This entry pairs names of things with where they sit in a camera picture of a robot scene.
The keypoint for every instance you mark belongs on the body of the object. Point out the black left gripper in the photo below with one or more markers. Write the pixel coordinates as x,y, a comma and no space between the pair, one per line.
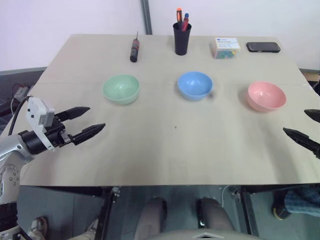
56,135

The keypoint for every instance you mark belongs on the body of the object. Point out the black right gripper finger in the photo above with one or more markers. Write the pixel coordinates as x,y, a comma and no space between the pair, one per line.
313,115
303,140

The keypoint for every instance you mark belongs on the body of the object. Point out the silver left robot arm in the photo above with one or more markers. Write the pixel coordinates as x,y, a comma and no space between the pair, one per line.
10,148

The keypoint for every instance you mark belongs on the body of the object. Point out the brown cardboard box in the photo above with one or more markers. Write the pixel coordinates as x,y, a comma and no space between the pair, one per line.
312,74

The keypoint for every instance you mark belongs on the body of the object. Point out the green plastic bowl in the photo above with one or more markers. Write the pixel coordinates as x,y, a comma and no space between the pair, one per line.
121,90

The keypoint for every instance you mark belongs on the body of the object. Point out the pink-red plastic bowl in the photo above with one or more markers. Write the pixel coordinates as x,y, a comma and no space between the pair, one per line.
266,97

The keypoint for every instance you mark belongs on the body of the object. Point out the teal trouser leg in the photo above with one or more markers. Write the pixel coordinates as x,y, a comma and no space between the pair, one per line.
303,200

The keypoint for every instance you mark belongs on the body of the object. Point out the white power adapter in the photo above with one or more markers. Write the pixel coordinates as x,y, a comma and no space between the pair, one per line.
20,93

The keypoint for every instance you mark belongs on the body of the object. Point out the black and yellow shoe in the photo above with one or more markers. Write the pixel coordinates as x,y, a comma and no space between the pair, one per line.
281,212

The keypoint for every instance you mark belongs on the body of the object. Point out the black smartphone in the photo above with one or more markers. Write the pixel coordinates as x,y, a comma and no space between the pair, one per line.
263,47

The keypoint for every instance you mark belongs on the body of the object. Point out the black and red screwdriver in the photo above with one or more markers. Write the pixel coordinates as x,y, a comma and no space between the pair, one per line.
134,51

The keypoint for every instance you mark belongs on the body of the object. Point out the white and brown shoe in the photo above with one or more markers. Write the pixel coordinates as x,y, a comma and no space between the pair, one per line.
37,227
87,231

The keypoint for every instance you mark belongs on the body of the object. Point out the clear box of coloured pins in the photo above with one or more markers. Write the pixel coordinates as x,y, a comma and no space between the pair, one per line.
225,50

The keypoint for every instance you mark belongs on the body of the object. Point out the dark rounded shape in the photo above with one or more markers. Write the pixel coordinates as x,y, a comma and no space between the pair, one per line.
215,215

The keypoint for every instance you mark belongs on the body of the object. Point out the blue plastic bowl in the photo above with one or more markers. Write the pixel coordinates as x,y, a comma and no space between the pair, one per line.
195,86

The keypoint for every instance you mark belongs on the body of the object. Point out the black pen cup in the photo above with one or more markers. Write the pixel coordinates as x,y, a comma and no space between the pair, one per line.
181,41

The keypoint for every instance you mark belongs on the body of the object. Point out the grey rounded robot body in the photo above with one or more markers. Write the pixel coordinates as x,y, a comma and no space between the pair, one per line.
200,235

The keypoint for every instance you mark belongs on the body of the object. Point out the orange and black marker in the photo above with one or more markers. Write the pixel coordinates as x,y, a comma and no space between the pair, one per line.
179,17

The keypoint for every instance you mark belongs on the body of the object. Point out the blue and red pen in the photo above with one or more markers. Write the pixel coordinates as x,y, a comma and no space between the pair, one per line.
185,22

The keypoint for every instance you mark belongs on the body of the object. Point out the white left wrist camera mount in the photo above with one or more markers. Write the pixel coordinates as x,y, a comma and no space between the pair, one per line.
35,112

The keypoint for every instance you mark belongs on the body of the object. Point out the black table frame leg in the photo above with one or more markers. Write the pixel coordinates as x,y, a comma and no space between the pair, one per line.
106,212
246,210

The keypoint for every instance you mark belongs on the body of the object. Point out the grey wall post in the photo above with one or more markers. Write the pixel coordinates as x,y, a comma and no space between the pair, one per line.
146,17

